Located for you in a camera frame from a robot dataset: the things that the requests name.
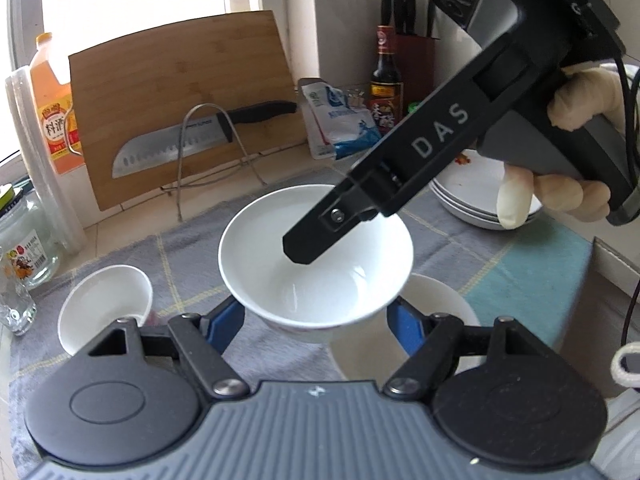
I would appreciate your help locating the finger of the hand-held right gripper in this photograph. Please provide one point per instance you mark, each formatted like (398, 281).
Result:
(320, 232)

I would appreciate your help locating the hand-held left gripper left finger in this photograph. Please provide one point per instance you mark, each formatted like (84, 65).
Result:
(225, 325)

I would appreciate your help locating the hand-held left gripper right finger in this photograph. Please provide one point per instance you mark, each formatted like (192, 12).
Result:
(402, 322)

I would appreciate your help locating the large floral white bowl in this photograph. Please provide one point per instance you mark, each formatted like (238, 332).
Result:
(440, 305)

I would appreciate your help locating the medium floral white bowl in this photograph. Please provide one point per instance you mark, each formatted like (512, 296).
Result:
(310, 290)

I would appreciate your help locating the large plain white plate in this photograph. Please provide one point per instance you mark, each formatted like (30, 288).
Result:
(480, 224)

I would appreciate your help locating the person's right hand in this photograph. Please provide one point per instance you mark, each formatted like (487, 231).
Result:
(585, 95)

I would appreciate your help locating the checked grey and teal cloth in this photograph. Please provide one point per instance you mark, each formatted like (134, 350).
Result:
(190, 255)

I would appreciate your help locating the green capped container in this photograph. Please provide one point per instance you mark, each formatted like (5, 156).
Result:
(415, 107)

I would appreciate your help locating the dark red knife block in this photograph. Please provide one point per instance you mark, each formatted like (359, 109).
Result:
(415, 70)

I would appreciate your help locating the white and blue bag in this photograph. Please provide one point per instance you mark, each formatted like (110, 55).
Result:
(340, 125)

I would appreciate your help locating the dark soy sauce bottle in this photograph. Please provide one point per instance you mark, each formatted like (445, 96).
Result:
(385, 85)

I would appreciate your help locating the small floral white bowl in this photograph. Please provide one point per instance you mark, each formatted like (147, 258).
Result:
(100, 300)

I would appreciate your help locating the small clear glass jar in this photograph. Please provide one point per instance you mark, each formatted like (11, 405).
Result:
(15, 305)

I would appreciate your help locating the glass jar with green lid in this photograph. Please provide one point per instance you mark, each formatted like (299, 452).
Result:
(25, 240)

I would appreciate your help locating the bamboo cutting board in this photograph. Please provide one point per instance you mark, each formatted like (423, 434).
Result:
(175, 70)

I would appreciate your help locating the clear plastic wrap roll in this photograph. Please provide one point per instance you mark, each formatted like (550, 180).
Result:
(35, 160)

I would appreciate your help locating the orange liquid bottle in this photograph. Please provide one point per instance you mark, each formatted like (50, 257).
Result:
(50, 90)

